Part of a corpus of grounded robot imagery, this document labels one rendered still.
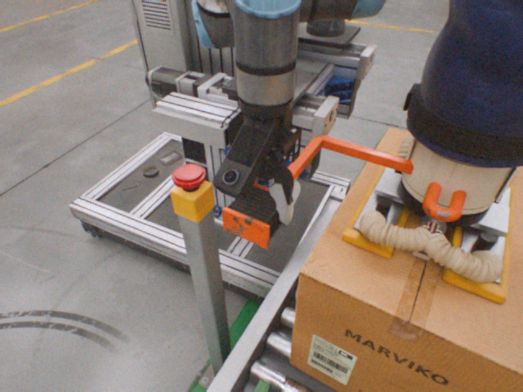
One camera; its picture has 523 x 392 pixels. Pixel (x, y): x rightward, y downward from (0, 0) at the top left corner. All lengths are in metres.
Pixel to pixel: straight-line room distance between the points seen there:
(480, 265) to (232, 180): 0.42
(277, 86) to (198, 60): 0.98
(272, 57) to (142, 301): 1.55
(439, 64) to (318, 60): 0.95
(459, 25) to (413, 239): 0.33
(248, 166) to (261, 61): 0.13
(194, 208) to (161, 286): 1.14
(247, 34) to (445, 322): 0.54
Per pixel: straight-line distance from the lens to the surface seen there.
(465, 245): 0.78
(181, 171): 0.76
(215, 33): 1.01
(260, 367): 1.02
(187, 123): 1.13
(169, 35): 1.40
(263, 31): 0.43
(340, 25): 1.52
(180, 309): 1.78
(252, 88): 0.45
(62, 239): 2.28
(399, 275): 0.72
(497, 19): 0.58
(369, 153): 0.74
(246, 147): 0.48
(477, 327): 0.71
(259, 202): 0.58
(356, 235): 0.73
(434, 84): 0.64
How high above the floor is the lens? 1.49
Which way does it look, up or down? 43 degrees down
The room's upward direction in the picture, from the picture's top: straight up
